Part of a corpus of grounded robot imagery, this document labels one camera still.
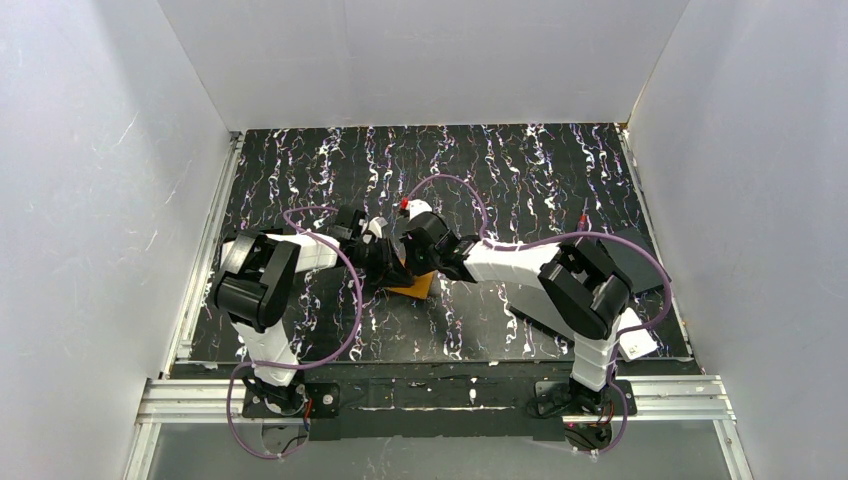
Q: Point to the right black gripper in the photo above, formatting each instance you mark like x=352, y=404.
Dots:
x=411, y=250

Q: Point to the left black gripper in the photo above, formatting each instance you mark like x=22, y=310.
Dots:
x=387, y=263

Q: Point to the orange card holder wallet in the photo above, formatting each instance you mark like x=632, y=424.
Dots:
x=420, y=289

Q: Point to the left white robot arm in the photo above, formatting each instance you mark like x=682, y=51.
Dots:
x=257, y=272

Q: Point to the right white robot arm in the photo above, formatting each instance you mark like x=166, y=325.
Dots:
x=586, y=289

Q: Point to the black flat slab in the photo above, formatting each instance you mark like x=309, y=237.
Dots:
x=536, y=305

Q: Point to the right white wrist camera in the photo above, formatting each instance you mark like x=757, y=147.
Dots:
x=412, y=208

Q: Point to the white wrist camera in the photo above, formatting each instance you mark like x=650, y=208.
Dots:
x=412, y=208
x=376, y=227

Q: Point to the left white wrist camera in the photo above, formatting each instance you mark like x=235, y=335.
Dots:
x=376, y=227

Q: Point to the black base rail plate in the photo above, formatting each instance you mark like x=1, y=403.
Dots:
x=443, y=399

